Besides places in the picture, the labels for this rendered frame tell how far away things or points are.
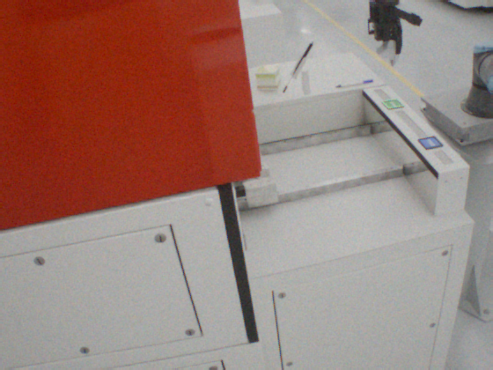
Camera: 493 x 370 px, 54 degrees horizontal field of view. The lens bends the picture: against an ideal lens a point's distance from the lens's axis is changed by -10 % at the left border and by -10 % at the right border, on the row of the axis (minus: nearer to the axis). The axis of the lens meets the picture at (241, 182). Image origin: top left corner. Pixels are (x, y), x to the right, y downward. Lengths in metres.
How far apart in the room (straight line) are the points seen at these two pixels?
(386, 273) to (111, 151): 0.84
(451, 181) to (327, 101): 0.58
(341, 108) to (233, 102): 1.03
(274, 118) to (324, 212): 0.43
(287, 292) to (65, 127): 0.75
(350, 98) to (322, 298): 0.72
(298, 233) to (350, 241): 0.14
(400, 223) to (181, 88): 0.80
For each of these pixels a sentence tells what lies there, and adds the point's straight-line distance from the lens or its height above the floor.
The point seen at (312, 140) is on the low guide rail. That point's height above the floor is 0.84.
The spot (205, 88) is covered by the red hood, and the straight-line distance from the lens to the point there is 0.77.
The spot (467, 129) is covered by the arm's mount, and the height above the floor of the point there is 0.88.
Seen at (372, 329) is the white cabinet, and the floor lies 0.50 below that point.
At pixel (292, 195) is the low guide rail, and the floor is 0.84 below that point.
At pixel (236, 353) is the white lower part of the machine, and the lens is 1.14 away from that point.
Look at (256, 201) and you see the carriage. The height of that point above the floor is 0.87.
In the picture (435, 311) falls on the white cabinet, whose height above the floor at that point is 0.50.
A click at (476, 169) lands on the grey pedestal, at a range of 1.91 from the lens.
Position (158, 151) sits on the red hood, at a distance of 0.81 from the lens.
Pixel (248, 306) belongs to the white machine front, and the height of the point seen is 0.94.
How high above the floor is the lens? 1.69
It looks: 33 degrees down
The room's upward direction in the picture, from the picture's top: 9 degrees counter-clockwise
